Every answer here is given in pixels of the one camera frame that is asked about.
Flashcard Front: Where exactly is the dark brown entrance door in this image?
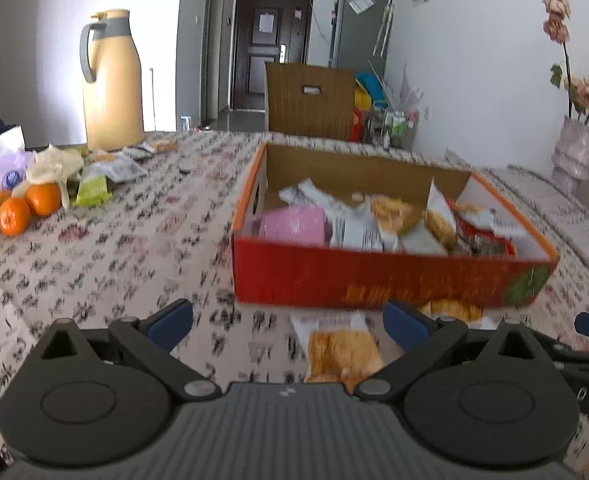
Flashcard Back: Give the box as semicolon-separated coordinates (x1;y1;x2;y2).
229;0;315;111

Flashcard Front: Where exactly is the small grey packet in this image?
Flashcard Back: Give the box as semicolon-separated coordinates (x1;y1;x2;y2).
99;155;148;183

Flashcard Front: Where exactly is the wire rack with bottles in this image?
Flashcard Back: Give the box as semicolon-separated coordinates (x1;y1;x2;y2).
369;107;420;150

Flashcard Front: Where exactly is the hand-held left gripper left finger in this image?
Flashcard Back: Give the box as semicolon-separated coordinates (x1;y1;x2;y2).
38;299;224;402

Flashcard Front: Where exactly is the grey side door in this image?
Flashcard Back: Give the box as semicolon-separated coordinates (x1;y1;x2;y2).
199;0;228;121

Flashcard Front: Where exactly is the red orange cardboard box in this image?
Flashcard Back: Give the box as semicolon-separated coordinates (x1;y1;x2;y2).
231;141;560;311

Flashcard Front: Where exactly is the yellow thermos jug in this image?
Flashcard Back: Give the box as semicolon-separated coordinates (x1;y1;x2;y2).
79;9;146;152

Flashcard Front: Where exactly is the yellow red bag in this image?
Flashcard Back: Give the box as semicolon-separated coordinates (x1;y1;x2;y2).
350;89;372;142

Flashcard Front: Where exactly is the grey refrigerator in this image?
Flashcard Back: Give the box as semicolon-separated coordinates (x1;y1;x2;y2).
329;0;395;73

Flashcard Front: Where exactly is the brown cardboard box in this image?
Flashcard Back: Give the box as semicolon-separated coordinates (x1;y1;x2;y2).
264;61;357;142

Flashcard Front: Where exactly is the white biscuit-picture snack packet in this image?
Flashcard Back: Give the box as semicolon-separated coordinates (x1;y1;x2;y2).
289;312;387;386

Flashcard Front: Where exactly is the large pink snack packet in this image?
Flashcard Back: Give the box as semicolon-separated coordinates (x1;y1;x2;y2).
252;207;332;246

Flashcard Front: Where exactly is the red snack packet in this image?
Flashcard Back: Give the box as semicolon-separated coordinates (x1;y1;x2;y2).
449;200;517;256

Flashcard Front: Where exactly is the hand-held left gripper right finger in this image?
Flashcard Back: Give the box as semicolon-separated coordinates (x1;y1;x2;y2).
353;298;540;403

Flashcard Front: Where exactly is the folded quilted grey cloth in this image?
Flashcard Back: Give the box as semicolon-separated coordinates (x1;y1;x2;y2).
444;147;589;321

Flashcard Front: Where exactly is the pink ribbed vase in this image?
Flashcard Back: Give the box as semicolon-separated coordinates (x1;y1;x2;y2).
551;115;589;193

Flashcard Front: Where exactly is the cream crumpled plastic bag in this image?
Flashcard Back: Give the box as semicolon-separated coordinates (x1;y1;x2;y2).
24;144;85;211

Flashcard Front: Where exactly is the small green packet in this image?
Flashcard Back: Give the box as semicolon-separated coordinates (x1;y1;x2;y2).
74;167;112;207

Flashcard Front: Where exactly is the white umbrella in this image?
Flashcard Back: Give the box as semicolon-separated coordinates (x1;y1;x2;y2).
373;0;395;56

